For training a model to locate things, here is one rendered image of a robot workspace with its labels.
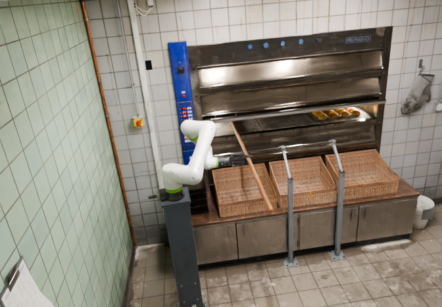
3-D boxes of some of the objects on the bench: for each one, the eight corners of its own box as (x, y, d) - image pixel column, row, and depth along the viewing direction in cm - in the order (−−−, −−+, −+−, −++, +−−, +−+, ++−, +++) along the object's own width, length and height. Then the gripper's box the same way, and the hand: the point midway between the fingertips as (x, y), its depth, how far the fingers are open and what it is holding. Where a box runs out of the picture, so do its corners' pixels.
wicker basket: (323, 177, 388) (324, 154, 378) (373, 171, 392) (375, 148, 382) (342, 201, 344) (343, 176, 333) (398, 194, 348) (401, 168, 337)
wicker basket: (213, 192, 378) (210, 169, 367) (265, 185, 383) (264, 162, 373) (219, 218, 334) (216, 193, 323) (277, 210, 339) (277, 185, 328)
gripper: (223, 150, 306) (250, 147, 308) (224, 167, 312) (250, 164, 314) (224, 154, 299) (252, 151, 301) (225, 171, 306) (252, 167, 307)
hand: (247, 158), depth 307 cm, fingers open, 3 cm apart
